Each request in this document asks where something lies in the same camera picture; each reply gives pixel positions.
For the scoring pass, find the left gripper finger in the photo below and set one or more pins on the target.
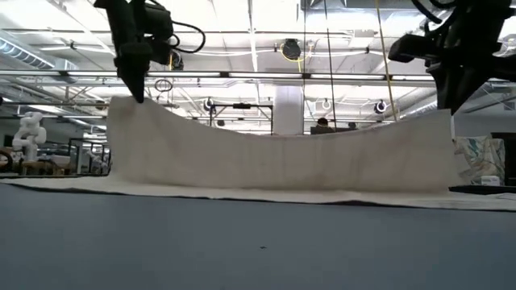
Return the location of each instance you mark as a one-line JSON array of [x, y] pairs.
[[136, 68]]

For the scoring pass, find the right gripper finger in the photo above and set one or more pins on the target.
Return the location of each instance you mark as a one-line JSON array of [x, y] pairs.
[[457, 88]]

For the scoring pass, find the white checked towel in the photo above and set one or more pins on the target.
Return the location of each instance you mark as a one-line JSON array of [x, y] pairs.
[[282, 161]]

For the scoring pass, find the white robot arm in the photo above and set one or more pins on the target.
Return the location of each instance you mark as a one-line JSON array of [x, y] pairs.
[[30, 135]]

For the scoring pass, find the teal leaf fabric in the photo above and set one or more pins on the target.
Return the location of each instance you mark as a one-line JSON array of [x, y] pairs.
[[479, 157]]

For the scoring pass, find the black cabinet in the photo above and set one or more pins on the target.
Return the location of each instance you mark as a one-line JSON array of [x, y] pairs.
[[511, 157]]

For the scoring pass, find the white container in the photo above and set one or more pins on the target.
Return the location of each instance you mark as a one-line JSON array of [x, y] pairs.
[[490, 181]]

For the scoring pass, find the person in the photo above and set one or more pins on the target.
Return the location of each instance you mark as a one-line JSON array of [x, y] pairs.
[[322, 125], [352, 126]]

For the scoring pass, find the blue table mat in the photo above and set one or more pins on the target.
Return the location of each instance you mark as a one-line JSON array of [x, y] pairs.
[[161, 241]]

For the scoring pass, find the silver air duct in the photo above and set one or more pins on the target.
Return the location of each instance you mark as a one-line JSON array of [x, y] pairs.
[[32, 59]]

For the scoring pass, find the long ceiling light rail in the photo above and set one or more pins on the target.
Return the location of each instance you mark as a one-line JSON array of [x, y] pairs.
[[242, 74]]

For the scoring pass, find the black cell frame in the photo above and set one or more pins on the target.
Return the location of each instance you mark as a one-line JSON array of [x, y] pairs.
[[69, 157]]

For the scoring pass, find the black rig frame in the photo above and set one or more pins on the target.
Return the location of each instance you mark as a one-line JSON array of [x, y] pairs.
[[242, 105]]

